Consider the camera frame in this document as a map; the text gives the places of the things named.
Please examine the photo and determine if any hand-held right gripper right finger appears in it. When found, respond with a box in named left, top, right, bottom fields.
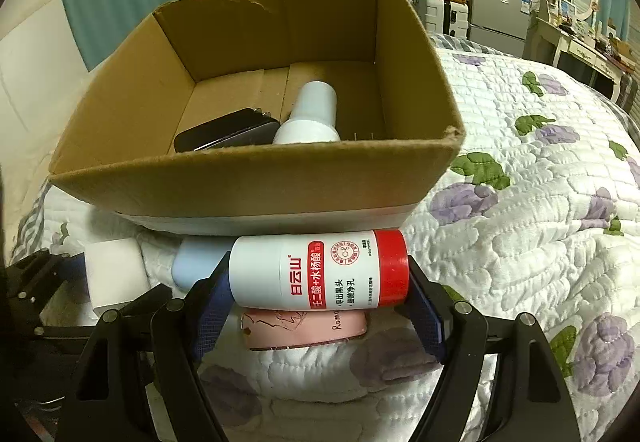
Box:
left=406, top=257, right=581, bottom=442

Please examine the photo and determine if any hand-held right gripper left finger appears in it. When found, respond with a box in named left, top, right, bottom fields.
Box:
left=65, top=257, right=232, bottom=442

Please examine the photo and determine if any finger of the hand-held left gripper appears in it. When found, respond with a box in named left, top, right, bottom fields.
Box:
left=7, top=248, right=87, bottom=325
left=35, top=283, right=173, bottom=342

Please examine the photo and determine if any white block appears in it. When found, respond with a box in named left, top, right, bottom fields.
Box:
left=84, top=237, right=151, bottom=319

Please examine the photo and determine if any white bottle with red cap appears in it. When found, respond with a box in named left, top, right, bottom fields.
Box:
left=228, top=229, right=410, bottom=309

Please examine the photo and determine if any cardboard box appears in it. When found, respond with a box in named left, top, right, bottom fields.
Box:
left=48, top=0, right=466, bottom=237

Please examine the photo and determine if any light blue bottle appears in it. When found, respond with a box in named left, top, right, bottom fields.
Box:
left=172, top=238, right=240, bottom=289

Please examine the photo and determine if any grey striped cloth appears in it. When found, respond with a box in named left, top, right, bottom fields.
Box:
left=10, top=179, right=53, bottom=265

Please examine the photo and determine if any pink box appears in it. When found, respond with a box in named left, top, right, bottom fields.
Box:
left=241, top=307, right=369, bottom=351

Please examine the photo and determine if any floral quilt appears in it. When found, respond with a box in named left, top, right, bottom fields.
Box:
left=10, top=32, right=640, bottom=442

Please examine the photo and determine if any black glossy case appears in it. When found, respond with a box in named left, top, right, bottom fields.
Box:
left=173, top=108, right=281, bottom=153

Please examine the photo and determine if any white spray bottle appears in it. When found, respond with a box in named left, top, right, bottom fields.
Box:
left=272, top=80, right=342, bottom=145

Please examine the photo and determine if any white dressing table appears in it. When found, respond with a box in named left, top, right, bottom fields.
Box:
left=529, top=16, right=638, bottom=103

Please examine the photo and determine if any silver fridge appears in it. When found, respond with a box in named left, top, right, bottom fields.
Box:
left=467, top=0, right=532, bottom=57

